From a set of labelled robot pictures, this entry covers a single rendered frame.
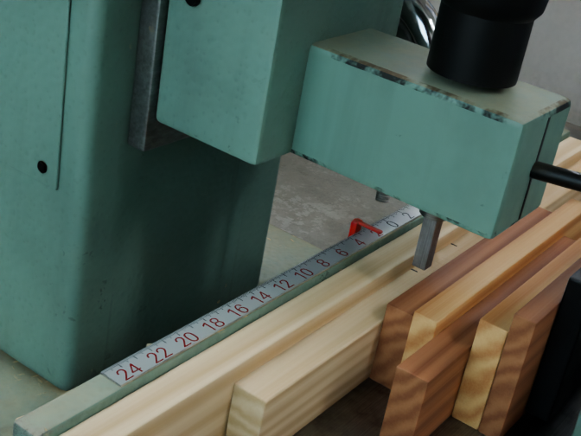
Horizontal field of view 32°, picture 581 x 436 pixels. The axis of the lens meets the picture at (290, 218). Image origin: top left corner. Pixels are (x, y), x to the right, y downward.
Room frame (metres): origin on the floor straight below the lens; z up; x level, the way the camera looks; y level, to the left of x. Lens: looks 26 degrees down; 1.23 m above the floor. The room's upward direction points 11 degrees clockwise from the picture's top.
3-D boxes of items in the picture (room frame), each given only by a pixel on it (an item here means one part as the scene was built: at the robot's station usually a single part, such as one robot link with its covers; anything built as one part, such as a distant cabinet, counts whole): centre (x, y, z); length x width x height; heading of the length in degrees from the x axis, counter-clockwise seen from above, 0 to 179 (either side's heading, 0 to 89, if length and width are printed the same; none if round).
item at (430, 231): (0.54, -0.08, 0.97); 0.01 x 0.01 x 0.05; 59
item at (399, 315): (0.57, -0.12, 0.93); 0.21 x 0.02 x 0.05; 149
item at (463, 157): (0.56, -0.07, 1.03); 0.14 x 0.07 x 0.09; 59
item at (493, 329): (0.53, -0.16, 0.93); 0.15 x 0.02 x 0.07; 149
